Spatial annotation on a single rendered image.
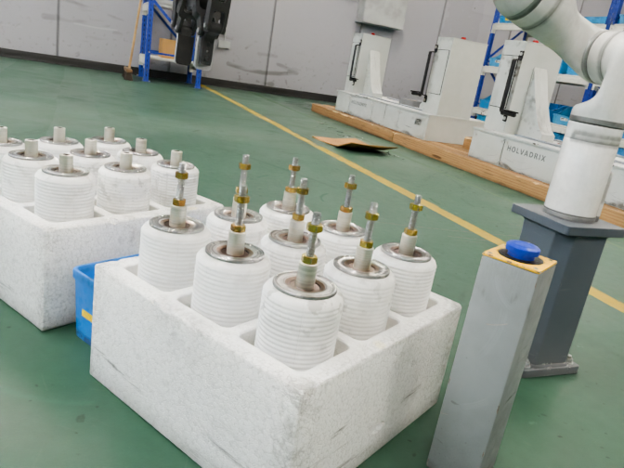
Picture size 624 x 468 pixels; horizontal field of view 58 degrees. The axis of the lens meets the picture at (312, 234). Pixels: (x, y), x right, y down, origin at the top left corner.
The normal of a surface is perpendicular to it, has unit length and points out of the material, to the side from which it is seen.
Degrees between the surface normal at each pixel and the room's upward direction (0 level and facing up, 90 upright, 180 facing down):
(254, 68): 90
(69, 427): 0
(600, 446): 0
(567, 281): 90
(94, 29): 90
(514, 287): 90
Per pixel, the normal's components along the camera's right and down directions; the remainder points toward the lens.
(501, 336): -0.62, 0.14
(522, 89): 0.37, 0.33
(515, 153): -0.92, -0.04
